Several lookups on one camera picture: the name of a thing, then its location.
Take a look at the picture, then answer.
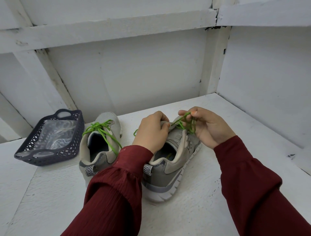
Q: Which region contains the clear plastic bag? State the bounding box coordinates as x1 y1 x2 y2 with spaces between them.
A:
32 119 79 151

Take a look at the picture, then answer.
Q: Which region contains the person's right forearm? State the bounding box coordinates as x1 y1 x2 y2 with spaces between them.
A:
213 135 311 236

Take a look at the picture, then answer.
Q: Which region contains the grey mesh shoe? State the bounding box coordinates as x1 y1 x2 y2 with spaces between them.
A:
78 111 122 187
141 115 202 203

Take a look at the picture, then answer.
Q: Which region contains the person's left hand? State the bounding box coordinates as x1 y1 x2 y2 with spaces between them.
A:
132 110 171 155

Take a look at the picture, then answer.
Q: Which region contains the person's right hand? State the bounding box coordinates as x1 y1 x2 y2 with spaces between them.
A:
178 106 237 150

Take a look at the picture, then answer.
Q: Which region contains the green shoelace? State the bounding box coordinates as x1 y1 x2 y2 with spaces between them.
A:
82 120 123 156
133 111 198 137

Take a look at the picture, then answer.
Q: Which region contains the dark plastic lattice basket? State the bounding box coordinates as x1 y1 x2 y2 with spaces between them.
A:
14 108 86 167

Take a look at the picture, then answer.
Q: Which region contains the person's left forearm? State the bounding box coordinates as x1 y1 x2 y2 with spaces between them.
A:
61 144 155 236

